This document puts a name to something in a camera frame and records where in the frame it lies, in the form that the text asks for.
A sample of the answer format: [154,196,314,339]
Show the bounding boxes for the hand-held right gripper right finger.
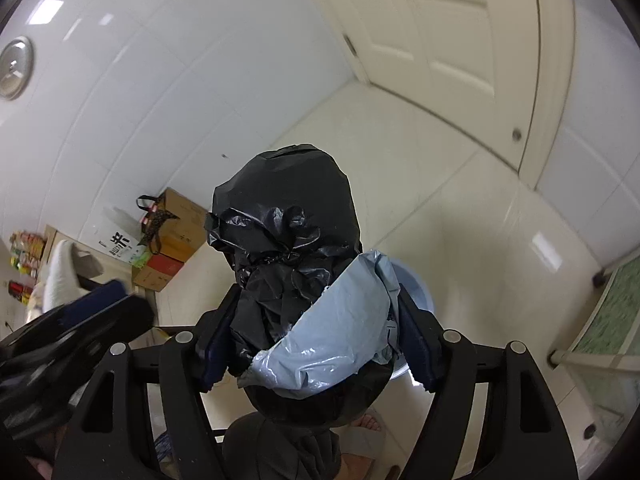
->
[397,284,581,480]

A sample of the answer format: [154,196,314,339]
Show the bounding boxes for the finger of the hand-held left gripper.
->
[0,292,156,376]
[47,280,132,331]

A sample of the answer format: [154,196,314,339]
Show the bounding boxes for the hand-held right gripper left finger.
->
[52,285,246,480]

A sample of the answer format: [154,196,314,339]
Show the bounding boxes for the blue plastic bin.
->
[387,259,437,382]

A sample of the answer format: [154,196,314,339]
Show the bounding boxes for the light blue plastic bag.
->
[237,249,401,401]

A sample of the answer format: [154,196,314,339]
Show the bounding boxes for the large black plastic bag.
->
[205,144,396,428]

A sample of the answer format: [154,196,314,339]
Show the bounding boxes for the person's left hand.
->
[25,425,68,480]

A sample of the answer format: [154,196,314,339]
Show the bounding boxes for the white towel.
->
[30,240,106,321]

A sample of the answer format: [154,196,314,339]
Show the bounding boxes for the white rice bag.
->
[92,205,152,267]

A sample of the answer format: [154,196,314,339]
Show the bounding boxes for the cardboard box red print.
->
[131,255,183,293]

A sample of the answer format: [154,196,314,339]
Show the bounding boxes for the grey slipper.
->
[342,410,388,458]

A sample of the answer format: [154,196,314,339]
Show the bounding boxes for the large cardboard box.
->
[150,187,213,263]

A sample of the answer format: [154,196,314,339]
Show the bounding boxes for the person's dark grey shorts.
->
[222,412,343,480]

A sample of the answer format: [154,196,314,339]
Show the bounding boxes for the person's leg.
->
[340,452,403,480]

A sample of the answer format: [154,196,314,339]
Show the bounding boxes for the green glass table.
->
[547,242,640,453]

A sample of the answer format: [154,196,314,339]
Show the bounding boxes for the cream panel door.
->
[295,0,576,193]

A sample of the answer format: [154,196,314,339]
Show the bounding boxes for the round metal wall cover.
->
[0,36,35,101]

